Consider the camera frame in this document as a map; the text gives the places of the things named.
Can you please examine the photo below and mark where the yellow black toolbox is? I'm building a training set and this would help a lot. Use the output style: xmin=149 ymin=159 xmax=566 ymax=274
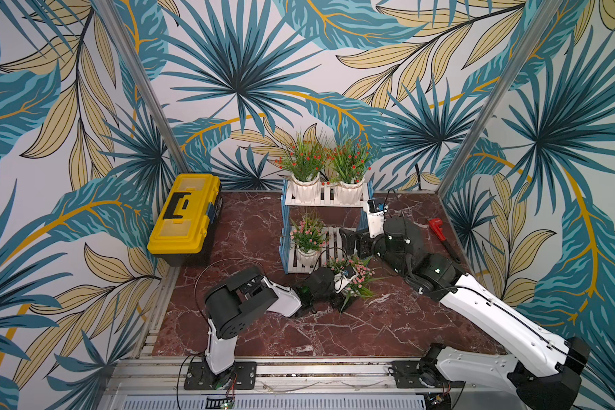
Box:
xmin=147 ymin=174 xmax=223 ymax=268

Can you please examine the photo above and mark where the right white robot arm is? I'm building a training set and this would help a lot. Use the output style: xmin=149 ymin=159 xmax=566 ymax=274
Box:
xmin=339 ymin=217 xmax=590 ymax=409

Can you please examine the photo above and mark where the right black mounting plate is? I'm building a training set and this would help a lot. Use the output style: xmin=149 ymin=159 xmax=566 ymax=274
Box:
xmin=388 ymin=360 xmax=465 ymax=391

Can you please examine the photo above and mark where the white perforated cable tray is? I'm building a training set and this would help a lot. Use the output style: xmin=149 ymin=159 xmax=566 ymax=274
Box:
xmin=117 ymin=394 xmax=426 ymax=409

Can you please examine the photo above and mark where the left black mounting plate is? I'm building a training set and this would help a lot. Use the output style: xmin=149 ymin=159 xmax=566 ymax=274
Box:
xmin=183 ymin=360 xmax=257 ymax=391

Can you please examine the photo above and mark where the red flower pot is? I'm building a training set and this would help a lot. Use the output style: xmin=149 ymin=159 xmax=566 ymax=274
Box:
xmin=328 ymin=138 xmax=375 ymax=205
xmin=274 ymin=136 xmax=329 ymax=204

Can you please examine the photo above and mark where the aluminium corner post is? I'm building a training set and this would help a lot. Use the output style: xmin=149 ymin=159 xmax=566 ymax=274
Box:
xmin=436 ymin=0 xmax=562 ymax=199
xmin=94 ymin=0 xmax=191 ymax=174

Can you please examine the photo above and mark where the black mounting plate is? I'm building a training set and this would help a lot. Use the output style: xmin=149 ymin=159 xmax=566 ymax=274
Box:
xmin=388 ymin=360 xmax=465 ymax=391
xmin=183 ymin=360 xmax=257 ymax=391

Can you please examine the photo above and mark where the left aluminium corner post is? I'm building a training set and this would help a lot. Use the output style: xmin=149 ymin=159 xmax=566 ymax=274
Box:
xmin=94 ymin=0 xmax=191 ymax=174

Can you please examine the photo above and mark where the right aluminium corner post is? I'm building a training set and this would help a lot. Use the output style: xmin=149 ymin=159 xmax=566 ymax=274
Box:
xmin=436 ymin=0 xmax=562 ymax=199

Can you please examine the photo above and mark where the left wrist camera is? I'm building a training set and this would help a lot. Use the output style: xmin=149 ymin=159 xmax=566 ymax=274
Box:
xmin=334 ymin=273 xmax=358 ymax=293

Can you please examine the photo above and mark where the red pipe wrench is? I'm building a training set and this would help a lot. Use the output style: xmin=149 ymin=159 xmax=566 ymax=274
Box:
xmin=428 ymin=218 xmax=461 ymax=264

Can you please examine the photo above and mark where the blue white wooden rack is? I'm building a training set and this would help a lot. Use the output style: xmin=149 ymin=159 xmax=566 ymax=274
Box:
xmin=278 ymin=180 xmax=373 ymax=274

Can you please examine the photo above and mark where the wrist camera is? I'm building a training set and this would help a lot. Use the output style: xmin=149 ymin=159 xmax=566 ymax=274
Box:
xmin=334 ymin=273 xmax=358 ymax=293
xmin=364 ymin=197 xmax=388 ymax=239

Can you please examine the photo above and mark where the pink flower pot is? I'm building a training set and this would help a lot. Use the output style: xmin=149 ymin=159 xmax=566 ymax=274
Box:
xmin=290 ymin=212 xmax=326 ymax=267
xmin=327 ymin=256 xmax=379 ymax=313

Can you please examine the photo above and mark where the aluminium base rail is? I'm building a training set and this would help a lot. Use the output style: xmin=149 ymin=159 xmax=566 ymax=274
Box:
xmin=101 ymin=355 xmax=498 ymax=398

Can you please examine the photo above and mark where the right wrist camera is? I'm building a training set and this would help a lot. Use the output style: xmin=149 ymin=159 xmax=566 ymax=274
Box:
xmin=364 ymin=197 xmax=388 ymax=239

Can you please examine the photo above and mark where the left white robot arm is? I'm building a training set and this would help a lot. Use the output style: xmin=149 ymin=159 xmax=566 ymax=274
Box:
xmin=204 ymin=265 xmax=359 ymax=377

